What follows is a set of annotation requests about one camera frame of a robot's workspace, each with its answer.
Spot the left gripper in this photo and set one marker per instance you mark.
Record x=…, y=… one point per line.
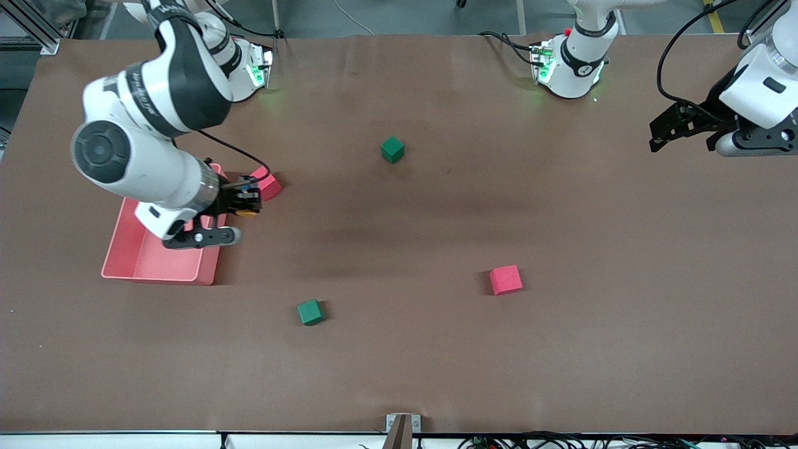
x=706, y=117

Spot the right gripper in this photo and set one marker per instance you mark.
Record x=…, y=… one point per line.
x=232, y=200

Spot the orange capped push button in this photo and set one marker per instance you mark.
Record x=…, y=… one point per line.
x=247, y=214

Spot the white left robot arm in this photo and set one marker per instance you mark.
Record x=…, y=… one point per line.
x=576, y=68

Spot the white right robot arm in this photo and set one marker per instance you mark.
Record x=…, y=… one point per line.
x=156, y=168

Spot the red foam cube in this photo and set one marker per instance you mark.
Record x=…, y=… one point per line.
x=271, y=186
x=505, y=280

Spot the pink plastic bin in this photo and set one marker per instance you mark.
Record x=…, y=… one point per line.
x=156, y=265

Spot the green foam cube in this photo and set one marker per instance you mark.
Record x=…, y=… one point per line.
x=392, y=149
x=310, y=312

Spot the grey stand leg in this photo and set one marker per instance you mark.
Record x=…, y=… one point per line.
x=276, y=19
x=521, y=17

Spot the table cover sheet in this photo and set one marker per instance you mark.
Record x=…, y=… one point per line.
x=436, y=343

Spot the aluminium frame profile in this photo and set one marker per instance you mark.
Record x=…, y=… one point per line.
x=48, y=45

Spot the brown vertical post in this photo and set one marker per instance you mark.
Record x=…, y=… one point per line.
x=399, y=436

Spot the metal mounting bracket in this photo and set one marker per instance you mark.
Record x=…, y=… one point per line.
x=416, y=424

